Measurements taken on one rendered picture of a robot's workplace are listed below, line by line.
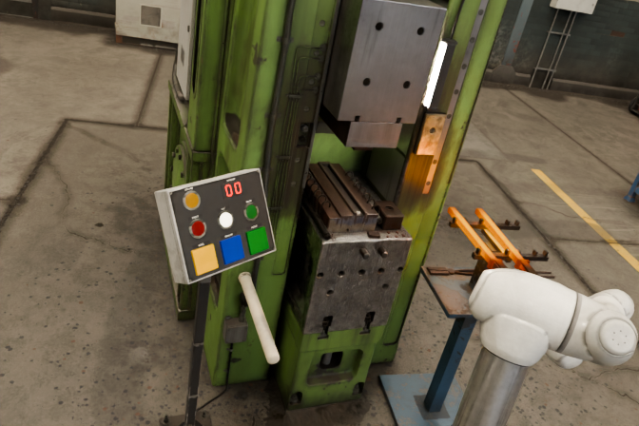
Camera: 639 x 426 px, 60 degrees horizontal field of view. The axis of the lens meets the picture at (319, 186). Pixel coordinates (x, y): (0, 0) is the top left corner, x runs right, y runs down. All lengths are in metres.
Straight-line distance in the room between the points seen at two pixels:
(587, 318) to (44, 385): 2.18
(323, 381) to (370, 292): 0.51
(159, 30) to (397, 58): 5.56
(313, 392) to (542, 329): 1.53
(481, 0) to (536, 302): 1.24
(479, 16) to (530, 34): 6.84
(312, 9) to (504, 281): 1.07
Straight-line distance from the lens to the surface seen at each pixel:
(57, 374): 2.77
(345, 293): 2.21
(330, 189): 2.21
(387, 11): 1.80
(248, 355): 2.58
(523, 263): 2.11
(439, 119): 2.19
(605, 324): 1.21
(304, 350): 2.36
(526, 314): 1.21
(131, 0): 7.19
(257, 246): 1.79
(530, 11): 8.88
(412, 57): 1.89
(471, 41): 2.16
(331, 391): 2.62
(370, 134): 1.93
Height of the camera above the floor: 2.01
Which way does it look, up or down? 27 degrees down
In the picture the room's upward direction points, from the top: 12 degrees clockwise
